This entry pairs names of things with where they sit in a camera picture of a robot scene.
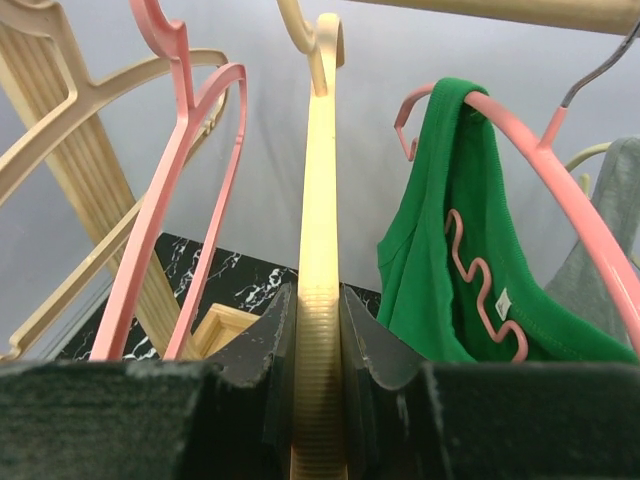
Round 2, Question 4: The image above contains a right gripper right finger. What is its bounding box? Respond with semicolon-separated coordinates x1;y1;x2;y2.
340;288;639;479

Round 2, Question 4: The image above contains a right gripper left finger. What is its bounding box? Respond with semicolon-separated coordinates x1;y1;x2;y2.
1;285;295;479

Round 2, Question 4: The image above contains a green tank top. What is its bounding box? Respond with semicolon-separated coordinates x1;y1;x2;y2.
378;78;637;364

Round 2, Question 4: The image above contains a wooden hanger with blue top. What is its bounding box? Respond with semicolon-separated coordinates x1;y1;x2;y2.
278;1;348;479

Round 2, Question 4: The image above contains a pink hanger with green top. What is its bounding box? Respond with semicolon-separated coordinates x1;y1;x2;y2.
393;19;640;364

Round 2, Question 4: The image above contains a pink hanger with striped top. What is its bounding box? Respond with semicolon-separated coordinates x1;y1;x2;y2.
88;0;249;362

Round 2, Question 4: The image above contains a light wooden hanger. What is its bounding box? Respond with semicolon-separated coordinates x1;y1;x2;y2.
0;0;231;361

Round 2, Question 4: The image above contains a grey tank top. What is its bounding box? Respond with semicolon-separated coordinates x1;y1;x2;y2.
545;136;639;349

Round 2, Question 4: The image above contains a cream hanger with grey top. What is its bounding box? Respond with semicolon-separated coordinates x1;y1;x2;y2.
565;142;611;196

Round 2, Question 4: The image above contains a wooden clothes rack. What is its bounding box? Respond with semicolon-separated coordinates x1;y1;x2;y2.
0;0;640;361

